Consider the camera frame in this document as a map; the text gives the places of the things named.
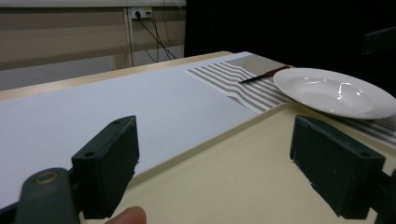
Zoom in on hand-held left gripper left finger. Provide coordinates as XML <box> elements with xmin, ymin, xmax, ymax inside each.
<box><xmin>71</xmin><ymin>115</ymin><xmax>140</xmax><ymax>220</ymax></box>

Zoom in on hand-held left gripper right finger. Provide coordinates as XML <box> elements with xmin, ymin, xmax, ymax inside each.
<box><xmin>290</xmin><ymin>115</ymin><xmax>387</xmax><ymax>220</ymax></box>

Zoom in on white plate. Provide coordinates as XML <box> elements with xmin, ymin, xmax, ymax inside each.
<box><xmin>273</xmin><ymin>67</ymin><xmax>396</xmax><ymax>120</ymax></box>

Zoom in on cream tray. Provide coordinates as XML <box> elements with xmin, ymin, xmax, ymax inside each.
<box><xmin>78</xmin><ymin>102</ymin><xmax>396</xmax><ymax>224</ymax></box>

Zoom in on striped placemat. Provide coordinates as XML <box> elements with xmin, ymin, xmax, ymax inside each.
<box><xmin>186</xmin><ymin>54</ymin><xmax>396</xmax><ymax>147</ymax></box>

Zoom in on knife with brown handle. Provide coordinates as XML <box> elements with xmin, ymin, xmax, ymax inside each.
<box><xmin>238</xmin><ymin>64</ymin><xmax>291</xmax><ymax>85</ymax></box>

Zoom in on black cable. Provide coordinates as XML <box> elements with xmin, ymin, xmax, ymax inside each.
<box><xmin>145</xmin><ymin>12</ymin><xmax>176</xmax><ymax>63</ymax></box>
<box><xmin>135</xmin><ymin>12</ymin><xmax>177</xmax><ymax>61</ymax></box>

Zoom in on wall power socket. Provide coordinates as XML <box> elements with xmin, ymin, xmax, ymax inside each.
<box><xmin>131</xmin><ymin>7</ymin><xmax>153</xmax><ymax>20</ymax></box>

